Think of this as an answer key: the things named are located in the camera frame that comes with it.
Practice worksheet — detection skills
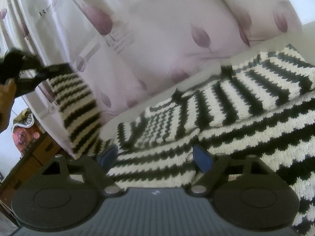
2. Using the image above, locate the black white striped knit garment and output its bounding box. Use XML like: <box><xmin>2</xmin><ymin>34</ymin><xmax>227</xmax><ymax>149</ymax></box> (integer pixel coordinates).
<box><xmin>50</xmin><ymin>45</ymin><xmax>314</xmax><ymax>235</ymax></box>

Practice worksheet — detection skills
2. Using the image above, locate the person's hand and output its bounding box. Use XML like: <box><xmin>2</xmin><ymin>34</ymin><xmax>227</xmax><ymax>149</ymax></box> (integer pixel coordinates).
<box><xmin>0</xmin><ymin>78</ymin><xmax>17</xmax><ymax>133</ymax></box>

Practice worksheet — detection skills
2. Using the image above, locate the brown wooden cabinet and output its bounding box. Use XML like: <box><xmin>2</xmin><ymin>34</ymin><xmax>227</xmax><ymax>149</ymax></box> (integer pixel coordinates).
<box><xmin>1</xmin><ymin>133</ymin><xmax>65</xmax><ymax>206</ymax></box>

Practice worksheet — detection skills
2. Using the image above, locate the floral patterned bag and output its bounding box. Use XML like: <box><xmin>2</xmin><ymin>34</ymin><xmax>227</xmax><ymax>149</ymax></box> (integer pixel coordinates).
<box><xmin>12</xmin><ymin>108</ymin><xmax>44</xmax><ymax>157</ymax></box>

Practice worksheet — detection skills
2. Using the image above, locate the pink leaf print curtain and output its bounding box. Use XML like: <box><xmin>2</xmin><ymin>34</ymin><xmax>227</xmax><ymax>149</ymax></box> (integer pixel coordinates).
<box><xmin>0</xmin><ymin>0</ymin><xmax>303</xmax><ymax>158</ymax></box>

